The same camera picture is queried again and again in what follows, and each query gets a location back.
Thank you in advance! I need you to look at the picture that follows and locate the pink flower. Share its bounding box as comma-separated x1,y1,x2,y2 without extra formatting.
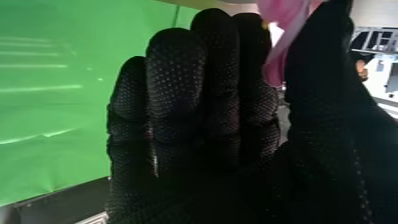
255,0,328,89

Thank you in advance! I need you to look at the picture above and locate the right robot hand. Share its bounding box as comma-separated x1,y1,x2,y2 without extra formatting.
104,0,398,224

